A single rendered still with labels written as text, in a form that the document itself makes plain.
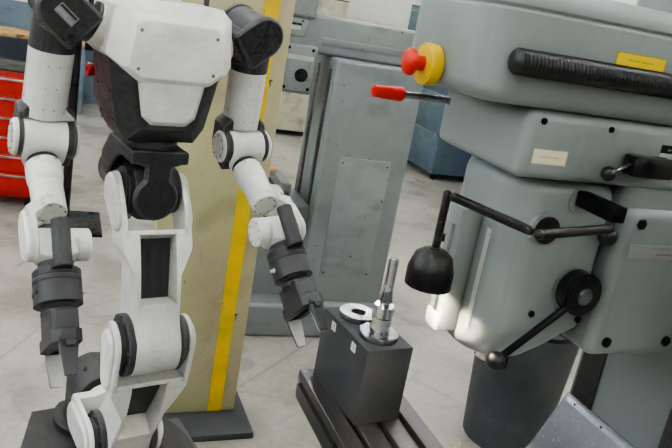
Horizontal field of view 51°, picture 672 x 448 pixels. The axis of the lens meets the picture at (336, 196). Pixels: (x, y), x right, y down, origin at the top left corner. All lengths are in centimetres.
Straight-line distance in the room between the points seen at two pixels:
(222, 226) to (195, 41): 145
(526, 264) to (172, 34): 84
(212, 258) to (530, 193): 200
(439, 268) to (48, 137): 87
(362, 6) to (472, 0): 974
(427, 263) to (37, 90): 89
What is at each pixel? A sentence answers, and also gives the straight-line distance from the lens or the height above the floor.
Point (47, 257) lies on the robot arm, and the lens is 141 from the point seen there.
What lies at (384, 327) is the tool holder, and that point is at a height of 115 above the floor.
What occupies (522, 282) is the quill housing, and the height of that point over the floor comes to 146.
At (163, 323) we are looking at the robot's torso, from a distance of 163.
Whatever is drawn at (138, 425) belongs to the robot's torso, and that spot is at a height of 75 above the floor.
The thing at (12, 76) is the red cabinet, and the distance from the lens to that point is 547.
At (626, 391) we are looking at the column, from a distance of 157.
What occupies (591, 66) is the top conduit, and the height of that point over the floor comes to 180.
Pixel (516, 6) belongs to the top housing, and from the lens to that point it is 96.
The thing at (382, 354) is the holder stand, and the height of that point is 111.
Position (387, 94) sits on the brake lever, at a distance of 112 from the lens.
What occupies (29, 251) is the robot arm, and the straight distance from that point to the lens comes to 141.
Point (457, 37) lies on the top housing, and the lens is 100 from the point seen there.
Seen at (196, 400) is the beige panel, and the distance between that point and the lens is 321.
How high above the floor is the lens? 182
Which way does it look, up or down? 15 degrees down
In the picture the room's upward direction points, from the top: 10 degrees clockwise
